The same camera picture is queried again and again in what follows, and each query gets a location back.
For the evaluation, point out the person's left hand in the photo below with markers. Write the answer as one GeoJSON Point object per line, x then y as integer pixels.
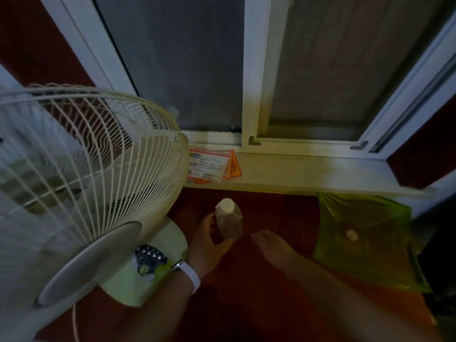
{"type": "Point", "coordinates": [205, 252]}

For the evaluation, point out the person's right hand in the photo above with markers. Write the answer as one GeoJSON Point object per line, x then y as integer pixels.
{"type": "Point", "coordinates": [278, 249]}

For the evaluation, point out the clear plastic water bottle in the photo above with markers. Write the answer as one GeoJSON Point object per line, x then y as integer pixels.
{"type": "Point", "coordinates": [228, 220]}

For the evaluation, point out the person's right forearm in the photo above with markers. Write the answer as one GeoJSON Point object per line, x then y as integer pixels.
{"type": "Point", "coordinates": [338, 302]}

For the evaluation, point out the person's left forearm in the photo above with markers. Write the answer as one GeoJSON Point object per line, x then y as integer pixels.
{"type": "Point", "coordinates": [160, 313]}

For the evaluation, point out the smartwatch with white band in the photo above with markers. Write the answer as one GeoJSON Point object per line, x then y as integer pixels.
{"type": "Point", "coordinates": [190, 274]}

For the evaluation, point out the reddish wooden table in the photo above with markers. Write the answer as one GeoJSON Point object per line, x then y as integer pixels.
{"type": "Point", "coordinates": [249, 299]}

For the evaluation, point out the white window ledge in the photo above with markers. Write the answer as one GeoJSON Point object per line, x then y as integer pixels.
{"type": "Point", "coordinates": [303, 174]}

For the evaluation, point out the orange and white paper packet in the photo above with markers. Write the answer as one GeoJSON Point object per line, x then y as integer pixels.
{"type": "Point", "coordinates": [210, 165]}

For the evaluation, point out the green glass dish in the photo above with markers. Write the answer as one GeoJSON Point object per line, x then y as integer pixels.
{"type": "Point", "coordinates": [374, 217]}

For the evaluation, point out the white table fan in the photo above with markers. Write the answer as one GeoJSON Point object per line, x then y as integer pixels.
{"type": "Point", "coordinates": [92, 260]}

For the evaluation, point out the dark wooden window trim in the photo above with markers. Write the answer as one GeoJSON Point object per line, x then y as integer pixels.
{"type": "Point", "coordinates": [427, 153]}

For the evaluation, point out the white framed sliding window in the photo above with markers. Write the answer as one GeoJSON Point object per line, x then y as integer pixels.
{"type": "Point", "coordinates": [256, 67]}

